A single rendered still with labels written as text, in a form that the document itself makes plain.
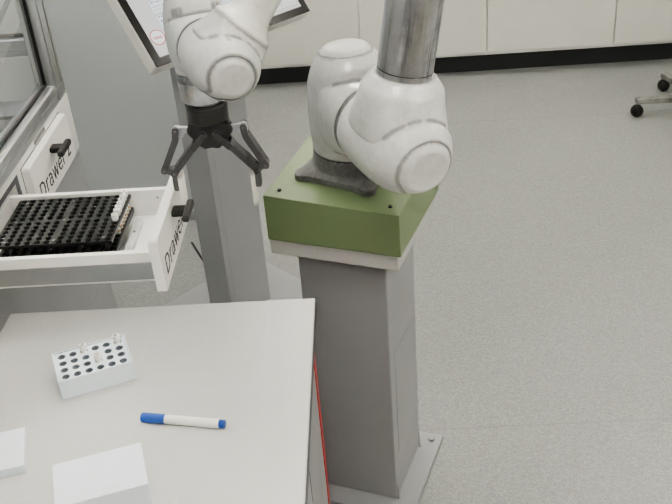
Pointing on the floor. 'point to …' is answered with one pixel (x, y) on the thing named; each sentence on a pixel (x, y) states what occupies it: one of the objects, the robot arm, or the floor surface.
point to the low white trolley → (176, 400)
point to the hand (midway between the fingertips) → (220, 198)
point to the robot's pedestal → (367, 372)
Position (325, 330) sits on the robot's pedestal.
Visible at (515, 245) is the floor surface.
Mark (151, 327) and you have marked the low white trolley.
